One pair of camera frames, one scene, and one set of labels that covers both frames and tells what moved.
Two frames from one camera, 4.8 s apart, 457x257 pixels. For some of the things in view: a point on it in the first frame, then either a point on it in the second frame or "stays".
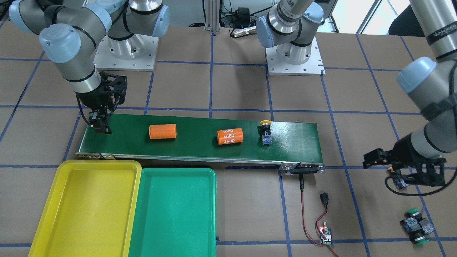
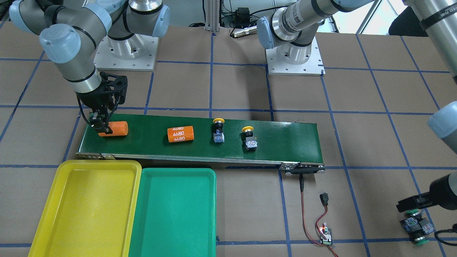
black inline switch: [324, 197] stays
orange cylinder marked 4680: [230, 136] to [180, 134]
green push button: [423, 222] stays
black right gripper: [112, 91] stays
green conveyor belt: [296, 146] stays
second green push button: [411, 225] stays
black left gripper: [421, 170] to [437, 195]
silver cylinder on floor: [246, 31] stays
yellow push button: [266, 134] to [218, 135]
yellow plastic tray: [91, 210] stays
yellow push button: [400, 183] to [249, 142]
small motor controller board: [327, 232] stays
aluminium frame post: [212, 15] stays
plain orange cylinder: [162, 131] to [118, 128]
